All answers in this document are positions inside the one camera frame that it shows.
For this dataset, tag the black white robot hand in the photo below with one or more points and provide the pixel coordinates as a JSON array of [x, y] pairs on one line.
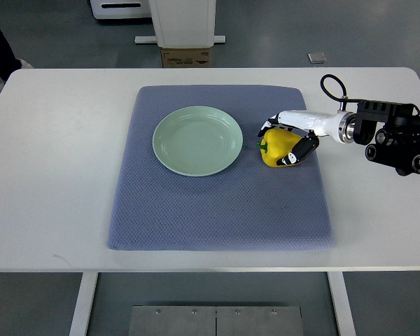
[[311, 127]]

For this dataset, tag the yellow bell pepper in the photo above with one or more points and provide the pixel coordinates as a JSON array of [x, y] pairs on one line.
[[276, 148]]

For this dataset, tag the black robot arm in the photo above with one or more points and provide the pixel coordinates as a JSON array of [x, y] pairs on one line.
[[389, 131]]

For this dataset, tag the small grey floor plate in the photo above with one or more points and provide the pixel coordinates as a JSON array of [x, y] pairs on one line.
[[317, 58]]

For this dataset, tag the light green plate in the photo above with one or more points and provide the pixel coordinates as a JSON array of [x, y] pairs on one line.
[[197, 141]]

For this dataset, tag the brown cardboard box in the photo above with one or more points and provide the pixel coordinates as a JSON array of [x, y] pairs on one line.
[[186, 57]]

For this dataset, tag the right white table leg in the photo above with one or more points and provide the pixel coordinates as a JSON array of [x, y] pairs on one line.
[[341, 305]]

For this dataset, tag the white table leg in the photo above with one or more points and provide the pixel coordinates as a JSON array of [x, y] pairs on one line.
[[84, 302], [341, 305]]

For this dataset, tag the white machine column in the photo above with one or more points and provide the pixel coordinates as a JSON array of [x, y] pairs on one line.
[[183, 24]]

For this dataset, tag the white cart with slot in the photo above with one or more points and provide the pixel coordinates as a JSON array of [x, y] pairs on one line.
[[119, 10]]

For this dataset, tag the left white table leg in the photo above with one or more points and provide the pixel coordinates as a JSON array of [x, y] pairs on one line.
[[84, 302]]

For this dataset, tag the person in dark clothes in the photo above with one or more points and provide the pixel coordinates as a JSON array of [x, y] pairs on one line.
[[9, 63]]

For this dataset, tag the metal base plate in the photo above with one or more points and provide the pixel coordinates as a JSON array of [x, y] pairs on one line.
[[215, 320]]

